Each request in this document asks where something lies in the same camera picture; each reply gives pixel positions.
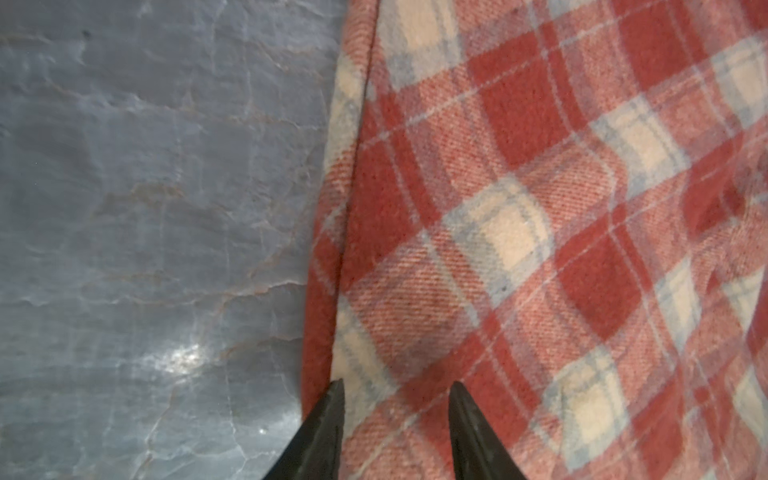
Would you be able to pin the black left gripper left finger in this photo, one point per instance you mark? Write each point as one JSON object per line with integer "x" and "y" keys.
{"x": 314, "y": 453}

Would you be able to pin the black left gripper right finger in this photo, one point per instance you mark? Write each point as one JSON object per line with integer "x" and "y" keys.
{"x": 477, "y": 452}

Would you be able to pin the red plaid skirt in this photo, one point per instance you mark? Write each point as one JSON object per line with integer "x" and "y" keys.
{"x": 562, "y": 205}

